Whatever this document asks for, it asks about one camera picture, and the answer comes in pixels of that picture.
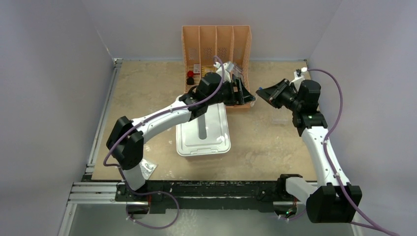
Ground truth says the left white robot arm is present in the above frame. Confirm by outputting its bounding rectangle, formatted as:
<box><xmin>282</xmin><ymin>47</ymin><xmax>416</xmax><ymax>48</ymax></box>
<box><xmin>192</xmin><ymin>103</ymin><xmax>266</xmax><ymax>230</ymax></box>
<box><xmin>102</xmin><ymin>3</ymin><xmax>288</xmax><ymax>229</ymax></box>
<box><xmin>106</xmin><ymin>72</ymin><xmax>255</xmax><ymax>201</ymax></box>

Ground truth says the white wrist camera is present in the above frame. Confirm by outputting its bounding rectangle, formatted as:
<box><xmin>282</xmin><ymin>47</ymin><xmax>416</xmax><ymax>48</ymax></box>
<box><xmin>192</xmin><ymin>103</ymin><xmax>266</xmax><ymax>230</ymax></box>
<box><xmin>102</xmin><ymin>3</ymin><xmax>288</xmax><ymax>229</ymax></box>
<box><xmin>223</xmin><ymin>61</ymin><xmax>243</xmax><ymax>82</ymax></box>
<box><xmin>290</xmin><ymin>67</ymin><xmax>308</xmax><ymax>91</ymax></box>

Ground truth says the aluminium frame rail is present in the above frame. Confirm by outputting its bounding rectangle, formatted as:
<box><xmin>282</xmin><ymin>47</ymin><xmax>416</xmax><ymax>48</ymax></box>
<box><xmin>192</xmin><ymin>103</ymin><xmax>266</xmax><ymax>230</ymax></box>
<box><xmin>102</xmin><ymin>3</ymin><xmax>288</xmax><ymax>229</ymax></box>
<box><xmin>67</xmin><ymin>182</ymin><xmax>126</xmax><ymax>205</ymax></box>

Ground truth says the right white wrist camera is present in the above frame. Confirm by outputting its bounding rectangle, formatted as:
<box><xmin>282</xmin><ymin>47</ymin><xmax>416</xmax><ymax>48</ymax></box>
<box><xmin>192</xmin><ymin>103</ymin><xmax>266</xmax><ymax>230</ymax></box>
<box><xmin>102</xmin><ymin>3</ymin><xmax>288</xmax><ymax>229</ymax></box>
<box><xmin>290</xmin><ymin>67</ymin><xmax>308</xmax><ymax>91</ymax></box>

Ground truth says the plastic packet with red label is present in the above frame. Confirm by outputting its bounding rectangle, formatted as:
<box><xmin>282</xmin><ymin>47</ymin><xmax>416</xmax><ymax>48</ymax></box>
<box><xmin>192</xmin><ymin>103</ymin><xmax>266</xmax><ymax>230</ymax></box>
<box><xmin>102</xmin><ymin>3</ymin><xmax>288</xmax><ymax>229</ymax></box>
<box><xmin>140</xmin><ymin>159</ymin><xmax>157</xmax><ymax>180</ymax></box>

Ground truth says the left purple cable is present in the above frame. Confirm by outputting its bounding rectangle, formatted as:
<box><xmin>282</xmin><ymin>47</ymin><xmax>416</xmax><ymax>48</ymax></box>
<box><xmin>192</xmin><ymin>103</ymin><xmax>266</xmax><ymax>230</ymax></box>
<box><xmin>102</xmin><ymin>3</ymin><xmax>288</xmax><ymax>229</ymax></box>
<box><xmin>103</xmin><ymin>56</ymin><xmax>225</xmax><ymax>196</ymax></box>

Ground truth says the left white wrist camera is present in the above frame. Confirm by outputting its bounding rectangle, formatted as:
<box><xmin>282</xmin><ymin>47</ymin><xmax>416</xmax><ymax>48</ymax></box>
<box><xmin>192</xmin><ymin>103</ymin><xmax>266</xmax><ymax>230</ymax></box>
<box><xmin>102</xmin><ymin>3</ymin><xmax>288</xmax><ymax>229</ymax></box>
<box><xmin>223</xmin><ymin>61</ymin><xmax>243</xmax><ymax>82</ymax></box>

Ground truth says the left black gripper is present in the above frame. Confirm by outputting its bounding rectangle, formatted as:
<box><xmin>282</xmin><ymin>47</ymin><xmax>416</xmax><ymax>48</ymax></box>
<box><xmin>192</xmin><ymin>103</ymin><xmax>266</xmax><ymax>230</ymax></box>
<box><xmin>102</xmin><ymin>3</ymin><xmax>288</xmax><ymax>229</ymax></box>
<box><xmin>207</xmin><ymin>78</ymin><xmax>254</xmax><ymax>107</ymax></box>

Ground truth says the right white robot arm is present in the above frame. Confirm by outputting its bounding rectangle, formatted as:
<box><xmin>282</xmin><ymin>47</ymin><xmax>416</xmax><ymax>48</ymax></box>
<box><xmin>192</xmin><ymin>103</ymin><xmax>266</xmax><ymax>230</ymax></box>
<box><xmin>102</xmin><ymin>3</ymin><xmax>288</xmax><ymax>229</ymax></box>
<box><xmin>256</xmin><ymin>79</ymin><xmax>362</xmax><ymax>223</ymax></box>

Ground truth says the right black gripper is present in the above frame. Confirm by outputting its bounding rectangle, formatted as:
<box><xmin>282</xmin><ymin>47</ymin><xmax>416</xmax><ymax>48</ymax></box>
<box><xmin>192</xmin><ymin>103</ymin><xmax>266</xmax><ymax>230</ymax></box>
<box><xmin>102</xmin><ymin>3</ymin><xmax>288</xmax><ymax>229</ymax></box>
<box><xmin>257</xmin><ymin>79</ymin><xmax>303</xmax><ymax>113</ymax></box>

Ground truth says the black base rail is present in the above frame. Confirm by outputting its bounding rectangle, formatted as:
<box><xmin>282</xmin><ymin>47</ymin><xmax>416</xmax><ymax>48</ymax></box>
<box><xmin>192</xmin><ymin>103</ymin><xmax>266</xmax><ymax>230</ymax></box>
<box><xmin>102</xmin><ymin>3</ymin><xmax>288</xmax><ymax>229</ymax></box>
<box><xmin>115</xmin><ymin>180</ymin><xmax>302</xmax><ymax>217</ymax></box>

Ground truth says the white plastic bin lid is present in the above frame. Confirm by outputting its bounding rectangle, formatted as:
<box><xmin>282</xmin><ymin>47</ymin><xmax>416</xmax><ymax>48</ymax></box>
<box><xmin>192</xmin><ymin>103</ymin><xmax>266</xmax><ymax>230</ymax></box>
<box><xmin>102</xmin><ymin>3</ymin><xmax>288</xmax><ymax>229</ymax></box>
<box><xmin>176</xmin><ymin>103</ymin><xmax>231</xmax><ymax>157</ymax></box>

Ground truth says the orange plastic file organizer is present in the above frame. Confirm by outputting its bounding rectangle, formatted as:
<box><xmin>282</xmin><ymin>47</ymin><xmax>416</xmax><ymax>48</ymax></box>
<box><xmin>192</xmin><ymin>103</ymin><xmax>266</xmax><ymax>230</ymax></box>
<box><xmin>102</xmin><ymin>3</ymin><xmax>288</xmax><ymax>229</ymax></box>
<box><xmin>182</xmin><ymin>26</ymin><xmax>252</xmax><ymax>90</ymax></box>

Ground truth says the red and black bottle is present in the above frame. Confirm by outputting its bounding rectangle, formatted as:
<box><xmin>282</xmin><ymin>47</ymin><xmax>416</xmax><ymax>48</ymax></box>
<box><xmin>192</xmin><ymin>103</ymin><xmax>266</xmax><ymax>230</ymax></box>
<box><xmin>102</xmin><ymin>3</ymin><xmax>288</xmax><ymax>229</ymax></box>
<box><xmin>186</xmin><ymin>70</ymin><xmax>195</xmax><ymax>86</ymax></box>

